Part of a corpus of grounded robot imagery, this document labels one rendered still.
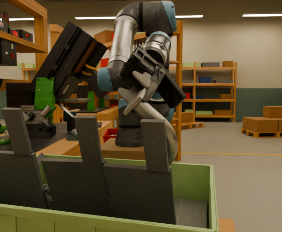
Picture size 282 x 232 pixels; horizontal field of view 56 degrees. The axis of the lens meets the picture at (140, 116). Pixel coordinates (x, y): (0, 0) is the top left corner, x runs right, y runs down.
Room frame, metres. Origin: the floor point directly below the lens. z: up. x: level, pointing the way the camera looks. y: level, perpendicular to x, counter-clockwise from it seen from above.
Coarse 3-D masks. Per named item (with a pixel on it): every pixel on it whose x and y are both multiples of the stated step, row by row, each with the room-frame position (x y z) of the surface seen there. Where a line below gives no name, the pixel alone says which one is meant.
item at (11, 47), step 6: (0, 42) 1.64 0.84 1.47; (6, 42) 1.69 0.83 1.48; (12, 42) 1.76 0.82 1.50; (0, 48) 1.64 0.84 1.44; (6, 48) 1.69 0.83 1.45; (12, 48) 1.76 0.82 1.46; (0, 54) 1.64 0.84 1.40; (6, 54) 1.69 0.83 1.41; (12, 54) 1.75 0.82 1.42; (0, 60) 1.64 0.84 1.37; (6, 60) 1.68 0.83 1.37; (12, 60) 1.75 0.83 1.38
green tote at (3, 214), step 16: (112, 160) 0.89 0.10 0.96; (128, 160) 0.88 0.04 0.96; (176, 176) 0.84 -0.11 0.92; (192, 176) 0.83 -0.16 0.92; (208, 176) 0.81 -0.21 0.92; (176, 192) 0.84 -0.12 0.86; (192, 192) 0.83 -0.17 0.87; (208, 192) 0.81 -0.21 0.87; (0, 208) 0.52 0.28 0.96; (16, 208) 0.51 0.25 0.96; (32, 208) 0.51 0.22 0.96; (208, 208) 0.81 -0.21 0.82; (0, 224) 0.53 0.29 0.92; (16, 224) 0.51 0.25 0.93; (32, 224) 0.51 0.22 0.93; (48, 224) 0.50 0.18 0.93; (64, 224) 0.49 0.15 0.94; (80, 224) 0.48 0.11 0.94; (96, 224) 0.47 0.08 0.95; (112, 224) 0.46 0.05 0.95; (128, 224) 0.46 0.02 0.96; (144, 224) 0.45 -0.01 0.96; (160, 224) 0.45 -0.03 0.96; (208, 224) 0.74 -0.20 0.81
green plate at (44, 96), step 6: (36, 78) 1.73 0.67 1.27; (42, 78) 1.73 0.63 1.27; (36, 84) 1.72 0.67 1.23; (42, 84) 1.72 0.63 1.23; (48, 84) 1.72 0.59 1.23; (36, 90) 1.71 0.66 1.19; (42, 90) 1.71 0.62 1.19; (48, 90) 1.71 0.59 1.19; (36, 96) 1.70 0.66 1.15; (42, 96) 1.70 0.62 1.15; (48, 96) 1.70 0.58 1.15; (54, 96) 1.76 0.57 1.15; (36, 102) 1.69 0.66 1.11; (42, 102) 1.69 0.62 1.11; (48, 102) 1.69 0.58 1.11; (54, 102) 1.76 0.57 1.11; (36, 108) 1.68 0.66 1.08; (42, 108) 1.68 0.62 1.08
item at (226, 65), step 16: (192, 64) 9.96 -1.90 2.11; (208, 64) 9.90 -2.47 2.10; (224, 64) 9.92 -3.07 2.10; (192, 80) 9.93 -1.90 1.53; (208, 80) 9.93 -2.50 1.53; (224, 80) 9.87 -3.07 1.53; (192, 96) 9.97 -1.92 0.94; (224, 96) 9.91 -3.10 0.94; (208, 112) 9.91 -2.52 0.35; (224, 112) 9.90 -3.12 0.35
